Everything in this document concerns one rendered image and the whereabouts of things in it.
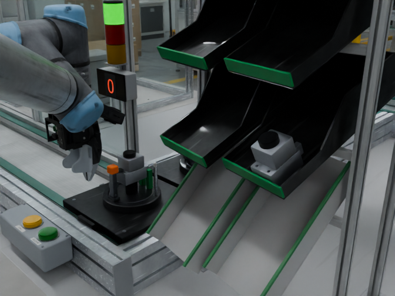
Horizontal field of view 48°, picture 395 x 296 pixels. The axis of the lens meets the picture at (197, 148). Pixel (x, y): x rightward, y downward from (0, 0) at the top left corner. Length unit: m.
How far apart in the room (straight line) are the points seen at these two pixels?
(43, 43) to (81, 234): 0.43
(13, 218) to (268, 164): 0.66
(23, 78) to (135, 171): 0.51
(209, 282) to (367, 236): 0.44
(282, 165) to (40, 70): 0.35
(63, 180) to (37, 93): 0.75
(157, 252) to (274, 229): 0.29
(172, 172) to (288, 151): 0.62
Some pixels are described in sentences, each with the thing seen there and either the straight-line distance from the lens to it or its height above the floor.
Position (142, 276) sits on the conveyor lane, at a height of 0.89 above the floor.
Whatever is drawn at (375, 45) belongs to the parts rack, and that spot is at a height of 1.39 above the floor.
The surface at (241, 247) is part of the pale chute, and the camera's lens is 0.80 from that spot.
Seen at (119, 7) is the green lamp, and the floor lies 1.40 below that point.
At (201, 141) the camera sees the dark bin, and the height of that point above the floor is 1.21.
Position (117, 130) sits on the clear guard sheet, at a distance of 1.33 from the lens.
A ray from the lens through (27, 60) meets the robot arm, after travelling 0.60.
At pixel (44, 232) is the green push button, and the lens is 1.01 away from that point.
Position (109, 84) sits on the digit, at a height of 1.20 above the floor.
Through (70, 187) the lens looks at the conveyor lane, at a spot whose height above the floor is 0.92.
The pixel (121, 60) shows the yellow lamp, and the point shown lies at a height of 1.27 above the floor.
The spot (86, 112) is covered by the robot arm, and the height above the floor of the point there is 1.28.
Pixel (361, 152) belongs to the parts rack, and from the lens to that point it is 0.70.
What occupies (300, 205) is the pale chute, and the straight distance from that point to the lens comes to 0.78.
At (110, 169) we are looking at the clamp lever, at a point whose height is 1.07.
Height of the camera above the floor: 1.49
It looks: 22 degrees down
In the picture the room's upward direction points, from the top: straight up
